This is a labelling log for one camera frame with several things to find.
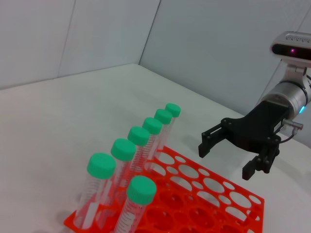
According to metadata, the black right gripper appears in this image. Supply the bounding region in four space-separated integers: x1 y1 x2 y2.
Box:
198 100 290 181

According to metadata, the green capped clear test tube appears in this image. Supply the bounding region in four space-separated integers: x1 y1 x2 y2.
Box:
153 109 173 158
114 176 157 233
126 126 151 180
164 103 182 149
140 117 163 170
106 138 137 202
74 152 117 231

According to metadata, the orange plastic test tube rack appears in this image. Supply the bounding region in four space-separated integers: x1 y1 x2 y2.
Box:
63 145 265 233

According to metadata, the right gripper cable with plug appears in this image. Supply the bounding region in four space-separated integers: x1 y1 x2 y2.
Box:
274 118 304 144

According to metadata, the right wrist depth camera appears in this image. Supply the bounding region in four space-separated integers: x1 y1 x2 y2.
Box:
271 31 311 66

